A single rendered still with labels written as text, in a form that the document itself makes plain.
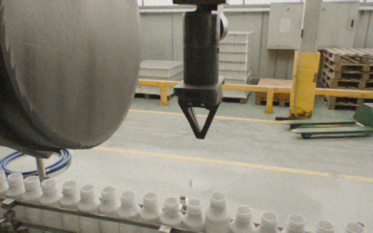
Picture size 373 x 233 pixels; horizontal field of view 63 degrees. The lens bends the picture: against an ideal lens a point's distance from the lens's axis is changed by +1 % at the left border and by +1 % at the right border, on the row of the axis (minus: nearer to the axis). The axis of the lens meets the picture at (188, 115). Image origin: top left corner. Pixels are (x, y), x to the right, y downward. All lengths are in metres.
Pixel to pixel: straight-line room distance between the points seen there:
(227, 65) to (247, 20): 1.91
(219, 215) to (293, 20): 6.74
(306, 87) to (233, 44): 1.65
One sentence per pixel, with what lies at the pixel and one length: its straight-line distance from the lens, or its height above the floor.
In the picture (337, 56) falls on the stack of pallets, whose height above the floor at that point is 0.96.
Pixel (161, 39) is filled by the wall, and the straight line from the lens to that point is 8.12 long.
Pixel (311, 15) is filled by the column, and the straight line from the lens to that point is 5.24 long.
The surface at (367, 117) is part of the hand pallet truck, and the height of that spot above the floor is 0.23.
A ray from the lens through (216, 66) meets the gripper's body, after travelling 0.48.
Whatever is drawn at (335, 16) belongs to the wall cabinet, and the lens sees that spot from 7.40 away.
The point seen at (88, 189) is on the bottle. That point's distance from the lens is 0.89.
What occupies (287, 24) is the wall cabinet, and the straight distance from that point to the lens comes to 7.31.
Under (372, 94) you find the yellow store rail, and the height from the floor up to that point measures 0.43.
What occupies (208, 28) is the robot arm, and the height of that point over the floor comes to 1.58.
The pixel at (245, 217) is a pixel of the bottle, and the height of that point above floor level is 1.16.
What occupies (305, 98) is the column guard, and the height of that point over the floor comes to 0.39.
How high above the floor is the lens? 1.59
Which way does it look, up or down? 18 degrees down
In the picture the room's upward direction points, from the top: straight up
